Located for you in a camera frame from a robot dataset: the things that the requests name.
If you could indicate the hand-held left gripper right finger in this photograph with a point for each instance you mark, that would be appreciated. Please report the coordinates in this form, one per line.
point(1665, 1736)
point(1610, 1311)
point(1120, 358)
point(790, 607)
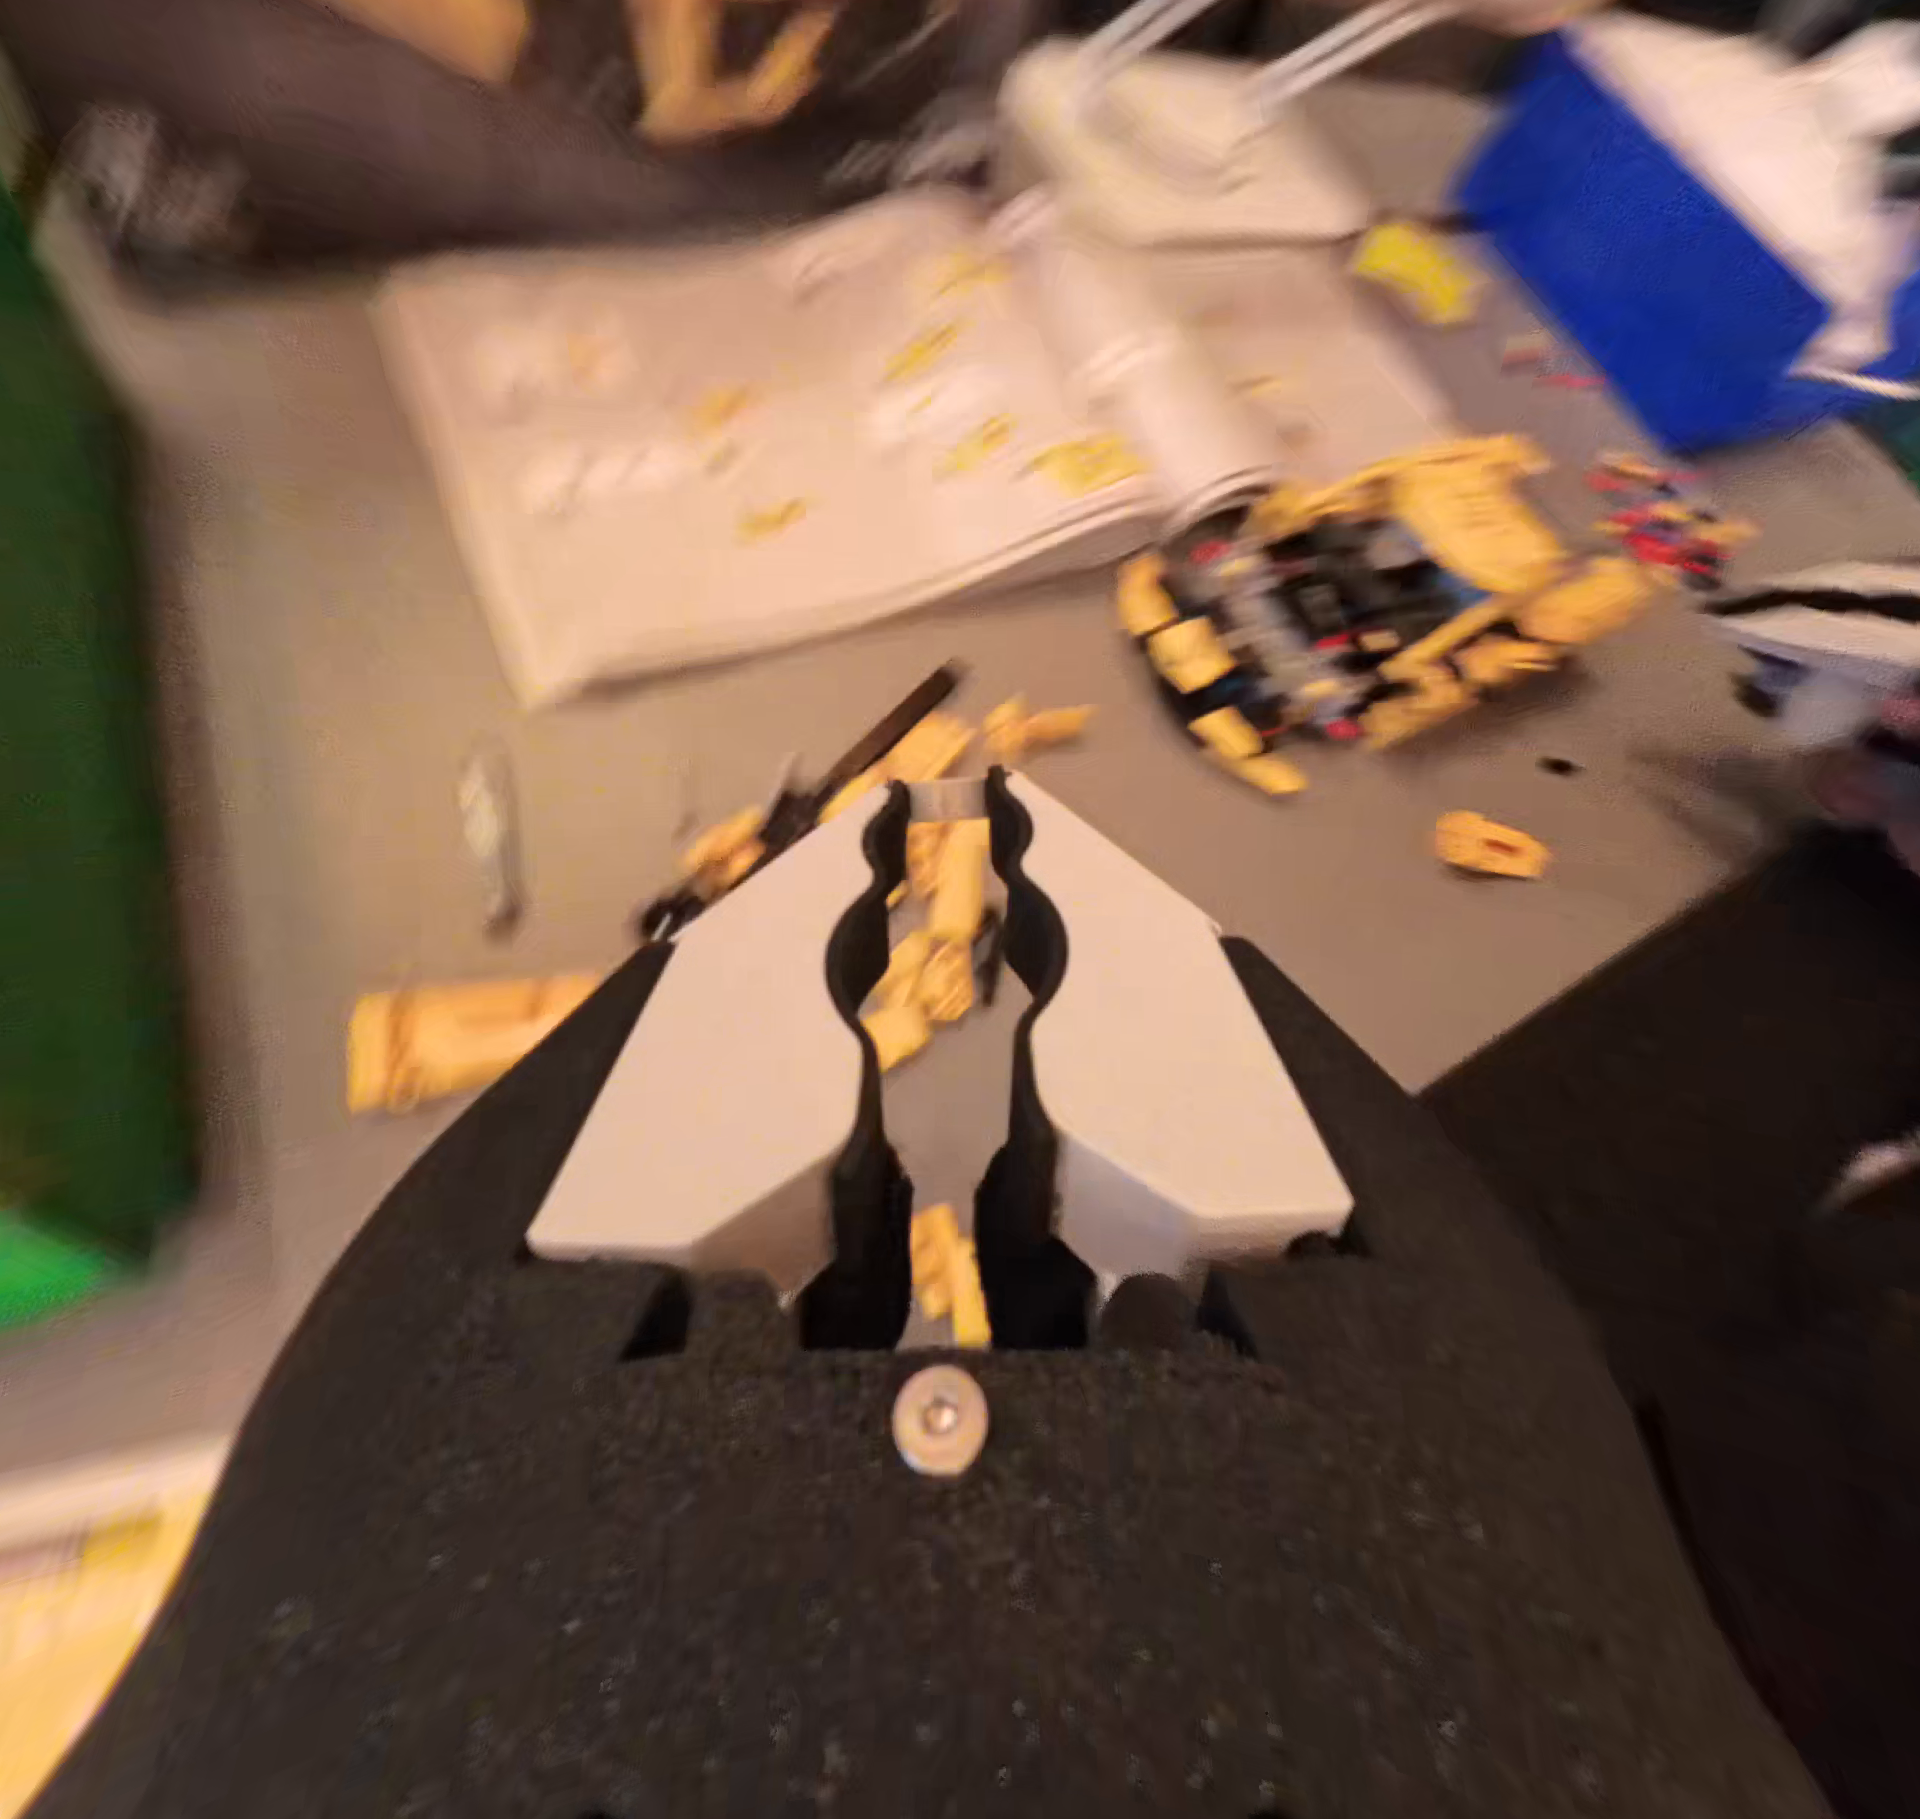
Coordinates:
point(1187, 1102)

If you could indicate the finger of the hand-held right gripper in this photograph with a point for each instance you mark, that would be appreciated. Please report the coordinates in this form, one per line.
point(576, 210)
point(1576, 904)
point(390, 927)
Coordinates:
point(1846, 656)
point(1837, 589)

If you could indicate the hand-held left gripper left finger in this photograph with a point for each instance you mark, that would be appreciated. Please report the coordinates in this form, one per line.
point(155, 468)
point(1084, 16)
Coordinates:
point(708, 1102)

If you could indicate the pile of yellow brick pieces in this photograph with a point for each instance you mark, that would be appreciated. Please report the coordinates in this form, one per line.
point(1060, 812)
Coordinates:
point(452, 1040)

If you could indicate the slim yellow brick piece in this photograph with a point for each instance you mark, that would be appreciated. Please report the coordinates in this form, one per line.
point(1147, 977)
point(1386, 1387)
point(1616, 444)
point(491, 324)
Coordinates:
point(1493, 845)

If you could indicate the yellow brick car model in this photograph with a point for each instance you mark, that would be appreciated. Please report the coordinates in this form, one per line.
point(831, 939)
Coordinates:
point(1383, 605)

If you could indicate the scattered coloured brick pieces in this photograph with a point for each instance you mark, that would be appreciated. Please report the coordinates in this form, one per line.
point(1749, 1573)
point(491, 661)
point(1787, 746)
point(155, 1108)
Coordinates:
point(1668, 515)

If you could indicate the blue plastic bin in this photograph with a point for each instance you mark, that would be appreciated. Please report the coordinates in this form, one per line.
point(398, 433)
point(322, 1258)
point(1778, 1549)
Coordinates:
point(1682, 229)

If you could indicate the black brick beam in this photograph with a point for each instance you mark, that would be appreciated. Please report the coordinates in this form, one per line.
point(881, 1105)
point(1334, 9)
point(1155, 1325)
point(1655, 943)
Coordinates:
point(870, 740)

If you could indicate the white crumpled paper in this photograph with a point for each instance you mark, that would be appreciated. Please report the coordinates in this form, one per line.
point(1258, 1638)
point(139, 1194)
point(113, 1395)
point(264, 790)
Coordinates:
point(1801, 125)

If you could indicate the black studded mat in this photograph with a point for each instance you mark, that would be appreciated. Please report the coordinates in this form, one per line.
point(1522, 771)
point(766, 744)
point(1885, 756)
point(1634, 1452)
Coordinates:
point(1682, 1102)

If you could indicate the yellow paper sheet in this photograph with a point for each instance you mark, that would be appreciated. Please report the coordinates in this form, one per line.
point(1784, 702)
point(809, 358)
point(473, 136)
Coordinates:
point(1411, 267)

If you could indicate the open instruction booklet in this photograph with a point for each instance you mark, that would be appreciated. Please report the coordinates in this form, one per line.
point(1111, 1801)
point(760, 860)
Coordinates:
point(841, 440)

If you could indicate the green plastic bin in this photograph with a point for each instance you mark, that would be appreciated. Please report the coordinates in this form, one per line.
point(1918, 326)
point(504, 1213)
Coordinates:
point(77, 799)

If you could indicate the pale paper sheet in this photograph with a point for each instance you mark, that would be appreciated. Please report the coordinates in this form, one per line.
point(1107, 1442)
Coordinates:
point(77, 1640)

